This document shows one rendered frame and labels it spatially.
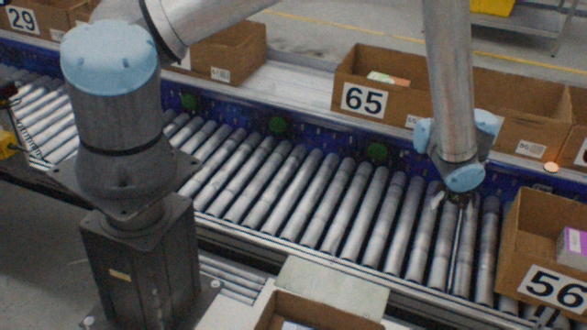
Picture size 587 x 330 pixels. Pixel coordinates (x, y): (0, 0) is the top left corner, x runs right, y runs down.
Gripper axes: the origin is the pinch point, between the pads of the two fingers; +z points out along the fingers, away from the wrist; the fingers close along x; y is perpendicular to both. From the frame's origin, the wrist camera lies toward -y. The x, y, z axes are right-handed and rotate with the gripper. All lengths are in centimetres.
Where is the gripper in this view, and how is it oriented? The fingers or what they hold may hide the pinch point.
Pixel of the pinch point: (448, 213)
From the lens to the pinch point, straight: 157.5
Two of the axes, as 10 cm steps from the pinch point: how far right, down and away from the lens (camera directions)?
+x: 9.3, 2.6, -2.6
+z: -0.6, 7.9, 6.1
